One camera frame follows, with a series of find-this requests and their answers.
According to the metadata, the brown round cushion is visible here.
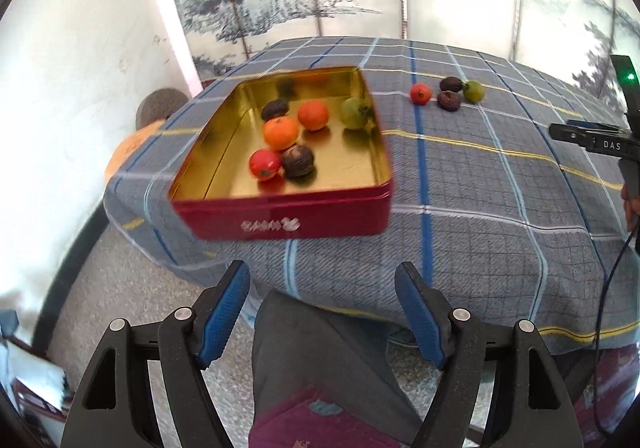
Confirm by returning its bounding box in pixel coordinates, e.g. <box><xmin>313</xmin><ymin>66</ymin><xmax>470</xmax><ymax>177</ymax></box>
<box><xmin>136</xmin><ymin>88</ymin><xmax>190</xmax><ymax>129</ymax></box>

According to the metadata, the red tin box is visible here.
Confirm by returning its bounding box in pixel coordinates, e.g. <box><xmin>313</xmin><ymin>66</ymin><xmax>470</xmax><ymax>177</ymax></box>
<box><xmin>168</xmin><ymin>66</ymin><xmax>392</xmax><ymax>242</ymax></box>

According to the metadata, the person's right hand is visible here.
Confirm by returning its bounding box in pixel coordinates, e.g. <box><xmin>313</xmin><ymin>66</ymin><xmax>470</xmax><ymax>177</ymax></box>
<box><xmin>621</xmin><ymin>183</ymin><xmax>640</xmax><ymax>235</ymax></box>

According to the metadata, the orange plastic stool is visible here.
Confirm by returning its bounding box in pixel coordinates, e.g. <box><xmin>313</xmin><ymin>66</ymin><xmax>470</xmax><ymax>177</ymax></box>
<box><xmin>104</xmin><ymin>120</ymin><xmax>168</xmax><ymax>181</ymax></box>

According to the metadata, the maroon cloth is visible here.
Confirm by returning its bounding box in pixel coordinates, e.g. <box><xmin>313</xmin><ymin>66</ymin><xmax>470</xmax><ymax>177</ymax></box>
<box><xmin>248</xmin><ymin>385</ymin><xmax>403</xmax><ymax>448</ymax></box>

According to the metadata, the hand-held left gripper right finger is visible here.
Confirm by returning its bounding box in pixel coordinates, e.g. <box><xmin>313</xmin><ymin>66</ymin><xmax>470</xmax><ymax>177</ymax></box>
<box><xmin>394</xmin><ymin>263</ymin><xmax>586</xmax><ymax>448</ymax></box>

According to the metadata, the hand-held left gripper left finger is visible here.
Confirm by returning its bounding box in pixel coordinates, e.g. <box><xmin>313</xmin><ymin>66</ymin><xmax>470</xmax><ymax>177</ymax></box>
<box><xmin>60</xmin><ymin>260</ymin><xmax>252</xmax><ymax>448</ymax></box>

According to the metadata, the orange mandarin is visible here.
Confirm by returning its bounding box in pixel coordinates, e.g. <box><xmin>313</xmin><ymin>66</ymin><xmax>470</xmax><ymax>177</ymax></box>
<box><xmin>263</xmin><ymin>116</ymin><xmax>300</xmax><ymax>151</ymax></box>
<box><xmin>298</xmin><ymin>100</ymin><xmax>330</xmax><ymax>132</ymax></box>

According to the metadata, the white box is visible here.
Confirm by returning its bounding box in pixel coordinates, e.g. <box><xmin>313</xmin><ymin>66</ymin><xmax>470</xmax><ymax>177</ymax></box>
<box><xmin>0</xmin><ymin>335</ymin><xmax>68</xmax><ymax>411</ymax></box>

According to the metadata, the person's leg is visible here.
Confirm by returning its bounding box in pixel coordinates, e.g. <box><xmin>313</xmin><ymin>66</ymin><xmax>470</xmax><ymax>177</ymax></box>
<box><xmin>250</xmin><ymin>289</ymin><xmax>426</xmax><ymax>448</ymax></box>

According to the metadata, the dark red patterned cloth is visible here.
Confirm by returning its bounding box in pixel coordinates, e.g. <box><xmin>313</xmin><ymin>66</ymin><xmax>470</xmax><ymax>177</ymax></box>
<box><xmin>570</xmin><ymin>342</ymin><xmax>640</xmax><ymax>435</ymax></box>

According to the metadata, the black cable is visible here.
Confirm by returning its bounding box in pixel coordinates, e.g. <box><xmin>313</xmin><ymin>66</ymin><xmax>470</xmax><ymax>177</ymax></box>
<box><xmin>594</xmin><ymin>228</ymin><xmax>640</xmax><ymax>435</ymax></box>

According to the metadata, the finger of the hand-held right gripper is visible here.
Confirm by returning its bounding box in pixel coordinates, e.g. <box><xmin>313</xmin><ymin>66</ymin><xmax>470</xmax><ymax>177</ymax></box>
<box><xmin>548</xmin><ymin>123</ymin><xmax>577</xmax><ymax>143</ymax></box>

